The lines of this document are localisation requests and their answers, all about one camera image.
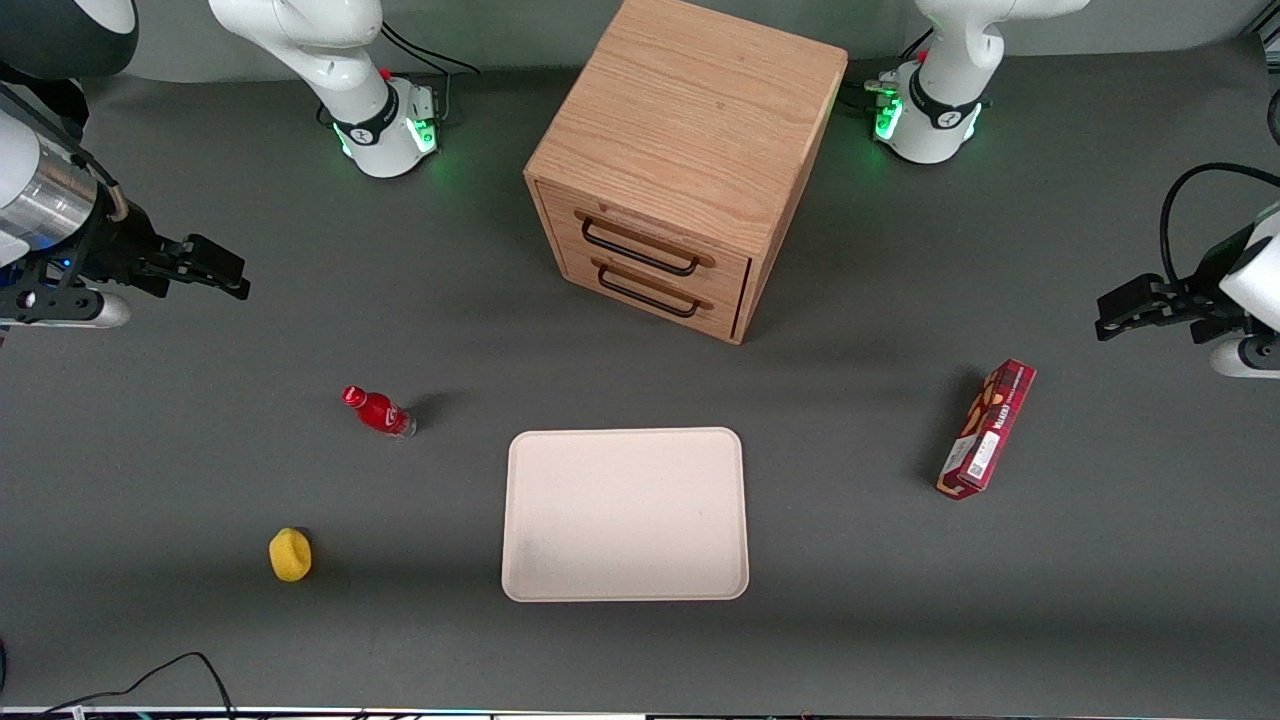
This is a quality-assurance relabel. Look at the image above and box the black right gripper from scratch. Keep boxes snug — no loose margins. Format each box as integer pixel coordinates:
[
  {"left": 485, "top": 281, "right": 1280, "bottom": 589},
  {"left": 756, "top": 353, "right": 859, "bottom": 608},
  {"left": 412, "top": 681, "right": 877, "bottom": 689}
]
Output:
[{"left": 0, "top": 208, "right": 252, "bottom": 325}]

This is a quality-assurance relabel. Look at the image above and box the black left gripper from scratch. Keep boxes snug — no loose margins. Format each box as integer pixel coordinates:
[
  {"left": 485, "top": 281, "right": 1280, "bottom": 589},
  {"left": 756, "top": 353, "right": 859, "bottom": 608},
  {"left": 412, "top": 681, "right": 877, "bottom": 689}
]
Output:
[{"left": 1095, "top": 225, "right": 1257, "bottom": 346}]

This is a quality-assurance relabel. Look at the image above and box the wooden drawer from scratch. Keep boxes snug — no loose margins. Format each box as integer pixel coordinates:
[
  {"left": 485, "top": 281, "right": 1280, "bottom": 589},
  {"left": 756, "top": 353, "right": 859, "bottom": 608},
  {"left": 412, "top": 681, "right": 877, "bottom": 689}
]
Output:
[
  {"left": 538, "top": 183, "right": 752, "bottom": 303},
  {"left": 552, "top": 240, "right": 747, "bottom": 341}
]

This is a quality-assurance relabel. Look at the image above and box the black metal drawer handle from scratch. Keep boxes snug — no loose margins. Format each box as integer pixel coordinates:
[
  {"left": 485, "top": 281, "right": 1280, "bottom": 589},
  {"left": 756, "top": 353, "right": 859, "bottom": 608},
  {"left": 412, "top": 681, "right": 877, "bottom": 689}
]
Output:
[
  {"left": 575, "top": 209, "right": 717, "bottom": 278},
  {"left": 591, "top": 257, "right": 715, "bottom": 320}
]

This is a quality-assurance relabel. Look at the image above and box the wooden drawer cabinet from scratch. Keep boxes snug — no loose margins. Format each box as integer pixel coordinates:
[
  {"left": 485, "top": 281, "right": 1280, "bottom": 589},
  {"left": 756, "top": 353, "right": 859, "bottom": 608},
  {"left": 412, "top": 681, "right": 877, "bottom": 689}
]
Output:
[{"left": 523, "top": 0, "right": 849, "bottom": 346}]

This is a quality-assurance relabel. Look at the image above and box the red cookie box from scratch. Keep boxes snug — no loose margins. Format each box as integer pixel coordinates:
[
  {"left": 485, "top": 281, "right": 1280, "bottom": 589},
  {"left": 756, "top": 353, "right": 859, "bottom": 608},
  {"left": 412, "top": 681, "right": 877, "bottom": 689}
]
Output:
[{"left": 935, "top": 358, "right": 1038, "bottom": 501}]

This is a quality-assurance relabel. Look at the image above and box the small red bottle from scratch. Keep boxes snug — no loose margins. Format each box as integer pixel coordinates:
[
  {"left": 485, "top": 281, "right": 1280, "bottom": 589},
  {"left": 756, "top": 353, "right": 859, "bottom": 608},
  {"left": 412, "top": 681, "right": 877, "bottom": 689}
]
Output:
[{"left": 341, "top": 385, "right": 418, "bottom": 439}]

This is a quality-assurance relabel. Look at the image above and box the yellow lemon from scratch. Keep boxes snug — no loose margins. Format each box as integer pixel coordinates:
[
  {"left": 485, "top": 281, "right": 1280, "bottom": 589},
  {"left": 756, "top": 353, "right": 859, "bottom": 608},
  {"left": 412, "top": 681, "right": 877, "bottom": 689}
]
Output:
[{"left": 268, "top": 527, "right": 313, "bottom": 584}]

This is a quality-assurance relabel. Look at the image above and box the cream rectangular tray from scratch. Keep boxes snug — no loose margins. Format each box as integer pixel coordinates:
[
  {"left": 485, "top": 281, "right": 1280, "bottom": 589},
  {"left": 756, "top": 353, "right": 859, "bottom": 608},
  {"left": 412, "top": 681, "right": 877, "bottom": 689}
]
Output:
[{"left": 500, "top": 427, "right": 751, "bottom": 604}]

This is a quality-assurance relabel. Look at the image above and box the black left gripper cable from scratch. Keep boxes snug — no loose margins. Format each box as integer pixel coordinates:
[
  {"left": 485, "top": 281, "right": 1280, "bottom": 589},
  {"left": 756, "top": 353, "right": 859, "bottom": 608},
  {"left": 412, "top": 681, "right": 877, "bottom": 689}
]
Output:
[{"left": 1159, "top": 162, "right": 1280, "bottom": 287}]

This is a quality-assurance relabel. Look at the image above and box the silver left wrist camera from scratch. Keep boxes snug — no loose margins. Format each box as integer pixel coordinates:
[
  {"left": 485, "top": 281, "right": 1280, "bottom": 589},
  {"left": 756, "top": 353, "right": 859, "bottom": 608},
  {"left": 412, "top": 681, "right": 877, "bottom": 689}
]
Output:
[{"left": 1210, "top": 334, "right": 1280, "bottom": 380}]

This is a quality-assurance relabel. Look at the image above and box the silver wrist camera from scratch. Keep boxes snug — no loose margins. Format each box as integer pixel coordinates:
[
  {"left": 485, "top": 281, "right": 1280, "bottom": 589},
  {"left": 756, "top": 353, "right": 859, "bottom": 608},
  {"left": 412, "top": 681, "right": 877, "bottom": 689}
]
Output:
[
  {"left": 0, "top": 288, "right": 132, "bottom": 330},
  {"left": 1210, "top": 334, "right": 1280, "bottom": 380}
]

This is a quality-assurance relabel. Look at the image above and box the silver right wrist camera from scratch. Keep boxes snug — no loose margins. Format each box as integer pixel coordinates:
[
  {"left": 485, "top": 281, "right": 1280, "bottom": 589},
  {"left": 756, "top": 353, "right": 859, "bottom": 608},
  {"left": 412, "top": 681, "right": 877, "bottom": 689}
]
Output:
[{"left": 0, "top": 288, "right": 132, "bottom": 330}]

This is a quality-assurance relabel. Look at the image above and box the black right arm base cable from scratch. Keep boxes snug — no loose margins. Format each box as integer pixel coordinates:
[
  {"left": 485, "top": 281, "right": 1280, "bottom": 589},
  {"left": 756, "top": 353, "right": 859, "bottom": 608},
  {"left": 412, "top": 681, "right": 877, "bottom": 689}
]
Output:
[{"left": 378, "top": 20, "right": 482, "bottom": 127}]

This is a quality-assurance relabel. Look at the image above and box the black arm base cable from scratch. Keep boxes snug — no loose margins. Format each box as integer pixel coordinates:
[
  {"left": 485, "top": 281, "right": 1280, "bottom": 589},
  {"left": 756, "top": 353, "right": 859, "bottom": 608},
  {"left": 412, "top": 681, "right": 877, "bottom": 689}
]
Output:
[
  {"left": 838, "top": 28, "right": 933, "bottom": 113},
  {"left": 378, "top": 20, "right": 482, "bottom": 127}
]

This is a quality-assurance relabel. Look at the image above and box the black left arm base cable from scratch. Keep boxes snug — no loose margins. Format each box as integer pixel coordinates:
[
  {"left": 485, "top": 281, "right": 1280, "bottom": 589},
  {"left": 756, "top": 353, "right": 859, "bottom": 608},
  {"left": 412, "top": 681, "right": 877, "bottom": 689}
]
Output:
[{"left": 838, "top": 28, "right": 933, "bottom": 113}]

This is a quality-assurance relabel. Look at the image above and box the black table edge cable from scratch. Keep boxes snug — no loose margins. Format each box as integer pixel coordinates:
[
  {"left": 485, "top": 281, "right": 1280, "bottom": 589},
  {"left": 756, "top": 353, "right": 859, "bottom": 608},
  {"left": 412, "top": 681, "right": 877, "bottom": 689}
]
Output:
[{"left": 0, "top": 651, "right": 238, "bottom": 720}]

